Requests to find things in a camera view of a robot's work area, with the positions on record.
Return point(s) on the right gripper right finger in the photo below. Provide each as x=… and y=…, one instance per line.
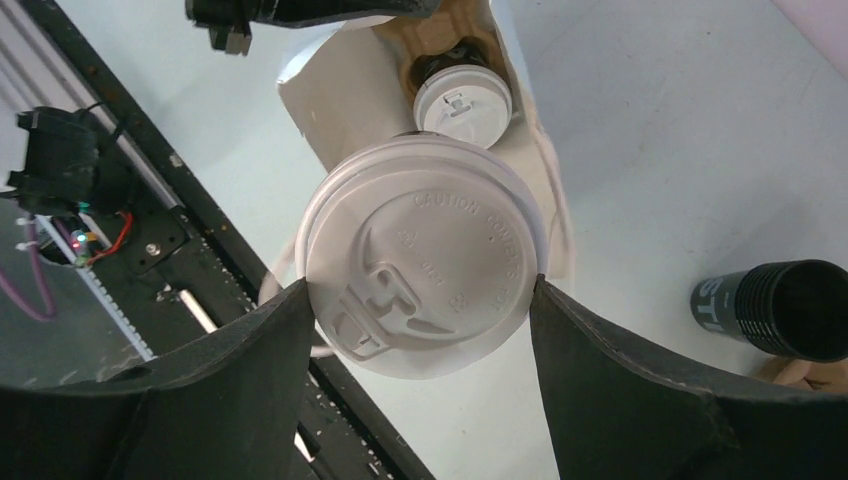
x=619, y=406

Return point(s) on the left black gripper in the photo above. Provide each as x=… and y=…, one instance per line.
x=228, y=22

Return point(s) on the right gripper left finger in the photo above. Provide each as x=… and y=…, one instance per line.
x=224, y=406

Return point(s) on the light blue paper bag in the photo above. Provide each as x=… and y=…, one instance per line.
x=342, y=92

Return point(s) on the brown cardboard carrier piece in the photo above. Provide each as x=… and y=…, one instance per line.
x=451, y=23

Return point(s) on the black paper coffee cup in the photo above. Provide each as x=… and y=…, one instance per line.
x=460, y=96

